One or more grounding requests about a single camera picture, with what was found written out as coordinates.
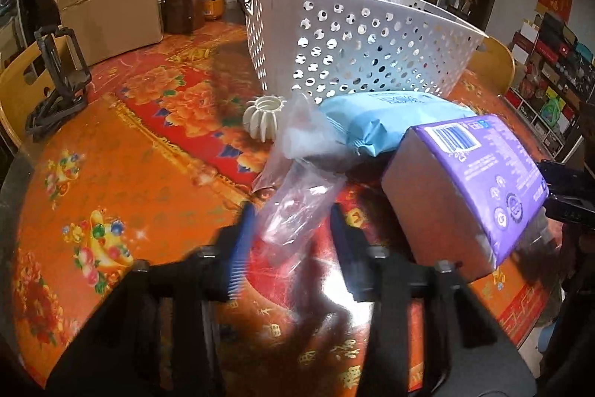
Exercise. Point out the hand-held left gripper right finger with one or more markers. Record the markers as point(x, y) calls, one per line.
point(344, 257)

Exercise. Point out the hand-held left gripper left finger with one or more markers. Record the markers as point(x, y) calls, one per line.
point(239, 248)

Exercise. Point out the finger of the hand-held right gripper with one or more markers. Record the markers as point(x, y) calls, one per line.
point(574, 211)
point(560, 178)

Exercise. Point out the clear plastic bag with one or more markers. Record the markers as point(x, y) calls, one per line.
point(297, 197)

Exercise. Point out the purple soft packet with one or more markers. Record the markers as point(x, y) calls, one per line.
point(465, 192)

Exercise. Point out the light blue soft packet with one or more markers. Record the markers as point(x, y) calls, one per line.
point(372, 122)

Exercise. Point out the white perforated plastic basket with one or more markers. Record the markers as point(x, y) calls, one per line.
point(372, 29)

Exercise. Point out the shelf of boxes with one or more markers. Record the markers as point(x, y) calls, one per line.
point(553, 90)

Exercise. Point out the person's dark clothing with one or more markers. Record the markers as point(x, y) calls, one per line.
point(576, 308)

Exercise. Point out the red floral tablecloth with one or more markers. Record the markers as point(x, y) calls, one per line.
point(153, 155)

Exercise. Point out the wooden chair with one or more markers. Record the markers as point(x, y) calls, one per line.
point(492, 67)
point(18, 85)

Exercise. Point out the orange jar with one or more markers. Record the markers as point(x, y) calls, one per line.
point(213, 4)

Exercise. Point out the brown jar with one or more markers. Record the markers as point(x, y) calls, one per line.
point(183, 6)

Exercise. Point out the black phone stand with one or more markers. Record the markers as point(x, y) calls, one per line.
point(65, 71)

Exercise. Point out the open cardboard box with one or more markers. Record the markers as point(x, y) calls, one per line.
point(111, 15)

